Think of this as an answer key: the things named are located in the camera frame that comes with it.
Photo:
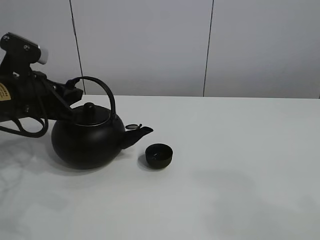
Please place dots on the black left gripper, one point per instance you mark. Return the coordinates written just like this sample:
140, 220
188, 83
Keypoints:
33, 93

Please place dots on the small black teacup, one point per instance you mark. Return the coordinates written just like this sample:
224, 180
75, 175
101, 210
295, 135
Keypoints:
158, 155

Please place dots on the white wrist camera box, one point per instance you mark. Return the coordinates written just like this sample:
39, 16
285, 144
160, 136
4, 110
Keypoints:
25, 48

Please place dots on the black round teapot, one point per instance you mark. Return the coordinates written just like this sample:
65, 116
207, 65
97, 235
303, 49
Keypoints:
95, 135

